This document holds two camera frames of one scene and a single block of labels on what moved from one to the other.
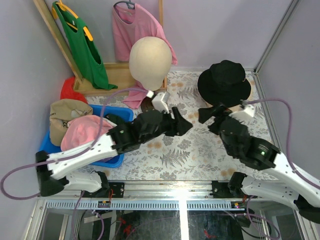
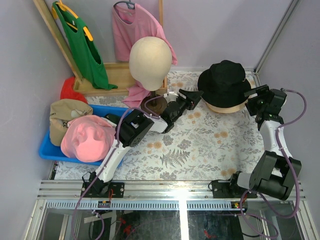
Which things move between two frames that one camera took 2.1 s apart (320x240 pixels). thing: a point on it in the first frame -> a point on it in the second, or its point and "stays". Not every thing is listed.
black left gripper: x=171 y=122 -> x=184 y=99
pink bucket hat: x=83 y=130 stays
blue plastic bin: x=102 y=110 stays
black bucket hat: x=224 y=84 stays
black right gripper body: x=220 y=112 -> x=256 y=104
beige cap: x=61 y=111 stays
